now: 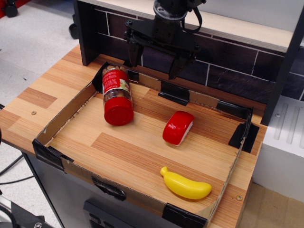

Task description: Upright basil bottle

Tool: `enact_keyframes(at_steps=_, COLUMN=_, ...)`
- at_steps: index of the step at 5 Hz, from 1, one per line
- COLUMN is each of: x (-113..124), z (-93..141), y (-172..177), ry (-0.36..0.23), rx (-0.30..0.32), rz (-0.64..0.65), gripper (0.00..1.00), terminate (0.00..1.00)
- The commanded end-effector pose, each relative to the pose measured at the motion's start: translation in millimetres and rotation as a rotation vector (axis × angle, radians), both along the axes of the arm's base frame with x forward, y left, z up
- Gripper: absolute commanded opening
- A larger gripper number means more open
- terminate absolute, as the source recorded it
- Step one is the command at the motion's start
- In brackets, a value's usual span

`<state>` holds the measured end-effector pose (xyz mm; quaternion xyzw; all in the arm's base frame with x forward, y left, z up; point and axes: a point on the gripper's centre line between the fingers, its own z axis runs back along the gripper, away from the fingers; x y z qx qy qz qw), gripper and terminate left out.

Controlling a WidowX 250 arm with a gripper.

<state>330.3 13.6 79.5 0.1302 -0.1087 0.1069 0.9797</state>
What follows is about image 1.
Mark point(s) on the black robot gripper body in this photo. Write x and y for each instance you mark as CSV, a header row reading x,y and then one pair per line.
x,y
166,33

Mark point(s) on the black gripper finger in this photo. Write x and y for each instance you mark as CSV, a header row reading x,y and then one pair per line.
x,y
177,66
135,53

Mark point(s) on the red-capped spice bottle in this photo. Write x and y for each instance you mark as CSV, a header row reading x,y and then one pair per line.
x,y
117,99

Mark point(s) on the cardboard fence with black tape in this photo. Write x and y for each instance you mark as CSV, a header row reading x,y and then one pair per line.
x,y
97,173

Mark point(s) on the red white toy sushi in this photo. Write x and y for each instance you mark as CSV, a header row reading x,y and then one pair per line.
x,y
177,127

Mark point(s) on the black chair caster wheel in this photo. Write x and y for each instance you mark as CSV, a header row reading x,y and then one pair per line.
x,y
73,31

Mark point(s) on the dark brick-pattern backsplash shelf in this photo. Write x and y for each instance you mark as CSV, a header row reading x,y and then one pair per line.
x,y
239,62

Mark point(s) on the yellow toy banana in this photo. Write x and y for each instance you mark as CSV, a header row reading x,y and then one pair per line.
x,y
185,187

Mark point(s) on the white grooved side unit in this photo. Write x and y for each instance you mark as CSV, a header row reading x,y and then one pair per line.
x,y
280,164

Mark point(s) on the black metal bracket with bolt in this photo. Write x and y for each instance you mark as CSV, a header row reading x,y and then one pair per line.
x,y
14,216

